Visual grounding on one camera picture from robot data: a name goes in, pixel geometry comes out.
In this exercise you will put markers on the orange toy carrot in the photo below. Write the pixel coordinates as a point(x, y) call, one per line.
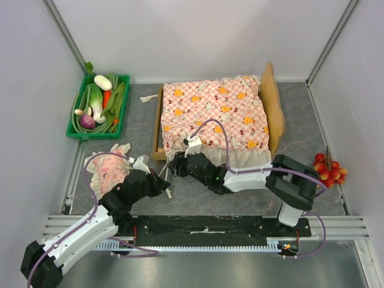
point(106, 97)

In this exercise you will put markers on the pink frilled pillow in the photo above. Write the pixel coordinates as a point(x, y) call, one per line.
point(107, 171)

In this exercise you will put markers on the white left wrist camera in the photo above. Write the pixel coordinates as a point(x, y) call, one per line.
point(140, 163)

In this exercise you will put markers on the red toy cherry bunch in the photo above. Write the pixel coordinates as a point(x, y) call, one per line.
point(331, 172)

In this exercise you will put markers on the grey slotted cable duct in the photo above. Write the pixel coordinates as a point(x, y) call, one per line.
point(271, 246)

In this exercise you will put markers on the green plastic crate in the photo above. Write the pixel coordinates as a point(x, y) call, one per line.
point(104, 136)

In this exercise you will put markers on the toy mushroom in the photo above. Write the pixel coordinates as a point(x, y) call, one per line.
point(78, 112)

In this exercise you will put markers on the green toy leafy vegetable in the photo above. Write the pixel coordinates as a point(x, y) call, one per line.
point(113, 108)

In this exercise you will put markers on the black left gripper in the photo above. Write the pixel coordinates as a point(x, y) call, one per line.
point(159, 185)

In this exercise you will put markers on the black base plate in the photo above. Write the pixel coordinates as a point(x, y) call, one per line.
point(209, 230)

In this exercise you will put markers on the purple toy onion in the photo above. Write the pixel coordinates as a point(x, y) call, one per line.
point(87, 122)

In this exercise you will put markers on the pink checkered duck mattress cover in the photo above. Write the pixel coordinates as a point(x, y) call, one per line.
point(227, 115)

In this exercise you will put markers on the wooden pet bed frame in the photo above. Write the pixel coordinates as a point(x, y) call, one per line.
point(270, 98)

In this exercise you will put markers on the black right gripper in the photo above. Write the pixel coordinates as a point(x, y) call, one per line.
point(180, 165)

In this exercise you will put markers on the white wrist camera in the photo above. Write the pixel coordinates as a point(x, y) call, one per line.
point(193, 145)
point(140, 163)

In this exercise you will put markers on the green toy bok choy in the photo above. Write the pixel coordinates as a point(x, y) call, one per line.
point(94, 101)

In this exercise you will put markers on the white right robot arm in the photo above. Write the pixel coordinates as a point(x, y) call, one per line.
point(292, 182)

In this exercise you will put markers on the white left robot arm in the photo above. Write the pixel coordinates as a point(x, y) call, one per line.
point(44, 265)

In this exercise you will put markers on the white toy radish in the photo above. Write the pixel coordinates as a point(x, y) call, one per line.
point(103, 82)

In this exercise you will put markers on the green toy long beans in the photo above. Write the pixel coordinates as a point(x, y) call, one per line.
point(91, 112)

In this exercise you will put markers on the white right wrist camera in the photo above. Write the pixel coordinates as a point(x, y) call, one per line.
point(193, 145)

